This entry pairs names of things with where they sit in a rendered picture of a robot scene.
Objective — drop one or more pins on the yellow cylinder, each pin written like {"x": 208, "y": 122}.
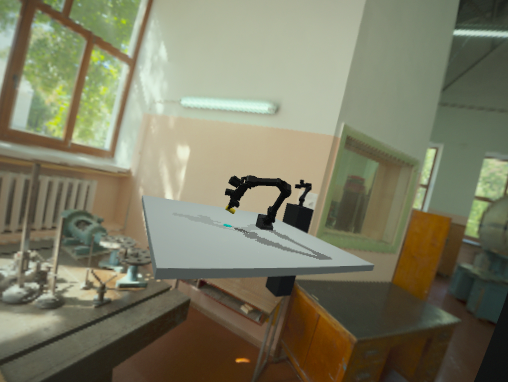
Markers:
{"x": 230, "y": 210}

